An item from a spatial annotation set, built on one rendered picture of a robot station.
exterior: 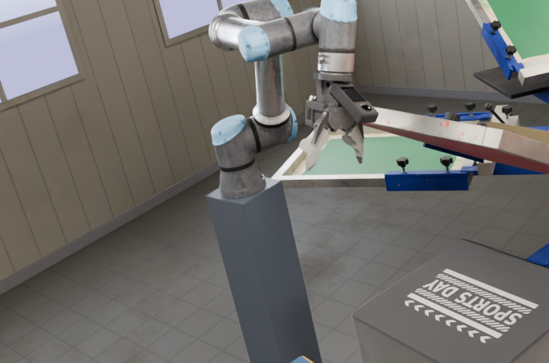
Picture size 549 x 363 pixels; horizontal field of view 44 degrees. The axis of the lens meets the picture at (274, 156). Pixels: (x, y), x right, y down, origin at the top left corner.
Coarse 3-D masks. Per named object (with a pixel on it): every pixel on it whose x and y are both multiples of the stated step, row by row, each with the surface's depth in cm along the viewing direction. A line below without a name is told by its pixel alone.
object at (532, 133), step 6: (486, 126) 201; (492, 126) 200; (498, 126) 198; (504, 126) 197; (510, 126) 195; (516, 126) 194; (516, 132) 193; (522, 132) 192; (528, 132) 190; (534, 132) 189; (540, 132) 187; (546, 132) 186; (534, 138) 188; (540, 138) 187; (546, 138) 186
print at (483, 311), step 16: (448, 272) 196; (432, 288) 191; (448, 288) 189; (464, 288) 188; (480, 288) 186; (496, 288) 185; (416, 304) 186; (432, 304) 184; (448, 304) 183; (464, 304) 181; (480, 304) 180; (496, 304) 178; (512, 304) 177; (528, 304) 176; (448, 320) 176; (464, 320) 175; (480, 320) 174; (496, 320) 172; (512, 320) 171; (480, 336) 168; (496, 336) 167
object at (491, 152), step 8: (424, 136) 154; (456, 144) 155; (464, 144) 144; (480, 152) 167; (488, 152) 156; (496, 152) 145; (512, 160) 169; (520, 160) 156; (528, 160) 146; (536, 168) 185; (544, 168) 170
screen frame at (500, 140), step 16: (384, 112) 153; (400, 112) 149; (400, 128) 149; (416, 128) 145; (432, 128) 142; (448, 128) 139; (464, 128) 136; (480, 128) 133; (496, 128) 130; (480, 144) 132; (496, 144) 129; (512, 144) 131; (528, 144) 134; (544, 144) 138; (544, 160) 139
